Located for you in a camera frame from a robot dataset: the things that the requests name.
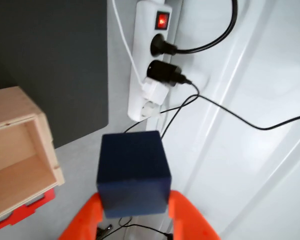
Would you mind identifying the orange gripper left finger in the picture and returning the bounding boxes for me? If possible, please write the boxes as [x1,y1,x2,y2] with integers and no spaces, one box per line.
[57,191,105,240]

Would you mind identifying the open wooden box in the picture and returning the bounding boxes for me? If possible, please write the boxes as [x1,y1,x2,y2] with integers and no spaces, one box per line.
[0,86,66,225]

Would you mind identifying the round black plug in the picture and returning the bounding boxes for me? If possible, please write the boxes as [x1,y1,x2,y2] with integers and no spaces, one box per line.
[149,33,178,57]

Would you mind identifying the white cable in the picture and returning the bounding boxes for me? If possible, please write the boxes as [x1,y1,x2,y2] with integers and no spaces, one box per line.
[111,0,144,87]

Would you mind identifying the small white plug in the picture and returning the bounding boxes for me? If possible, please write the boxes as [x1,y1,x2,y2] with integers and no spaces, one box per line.
[141,100,163,119]

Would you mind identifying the dark grey mat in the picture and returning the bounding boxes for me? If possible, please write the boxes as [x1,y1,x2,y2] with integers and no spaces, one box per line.
[0,0,110,149]

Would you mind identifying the black power adapter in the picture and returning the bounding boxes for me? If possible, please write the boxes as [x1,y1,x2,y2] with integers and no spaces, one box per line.
[146,59,193,88]

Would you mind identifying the thick black cable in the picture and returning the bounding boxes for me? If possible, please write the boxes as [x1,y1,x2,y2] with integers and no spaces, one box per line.
[174,0,239,55]

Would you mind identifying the white power strip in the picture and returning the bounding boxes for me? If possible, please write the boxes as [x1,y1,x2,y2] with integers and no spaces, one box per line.
[127,0,174,123]

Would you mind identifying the white usb charger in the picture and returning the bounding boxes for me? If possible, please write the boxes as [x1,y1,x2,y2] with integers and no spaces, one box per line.
[139,77,170,105]

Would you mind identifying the thin black adapter cable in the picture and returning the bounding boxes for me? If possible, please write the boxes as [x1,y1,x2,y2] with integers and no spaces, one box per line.
[189,81,300,131]

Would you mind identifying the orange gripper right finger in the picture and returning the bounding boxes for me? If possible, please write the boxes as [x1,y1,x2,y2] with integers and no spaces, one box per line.
[168,189,222,240]

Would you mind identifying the dark blue cube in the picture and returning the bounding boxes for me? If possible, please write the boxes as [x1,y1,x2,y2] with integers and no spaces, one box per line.
[96,130,171,219]

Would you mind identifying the red board with cut-outs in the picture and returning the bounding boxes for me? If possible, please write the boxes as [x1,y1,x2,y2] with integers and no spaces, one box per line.
[0,188,56,230]

